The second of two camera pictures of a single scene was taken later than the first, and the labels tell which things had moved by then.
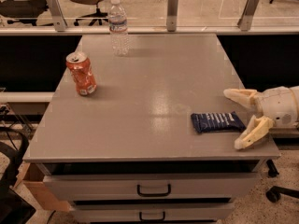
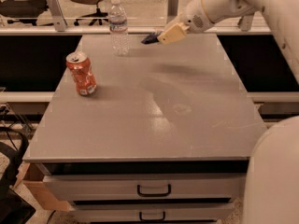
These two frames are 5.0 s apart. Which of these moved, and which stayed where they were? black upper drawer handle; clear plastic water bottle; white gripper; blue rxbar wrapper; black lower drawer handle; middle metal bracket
Moved: white gripper; blue rxbar wrapper
Stayed: middle metal bracket; black upper drawer handle; black lower drawer handle; clear plastic water bottle
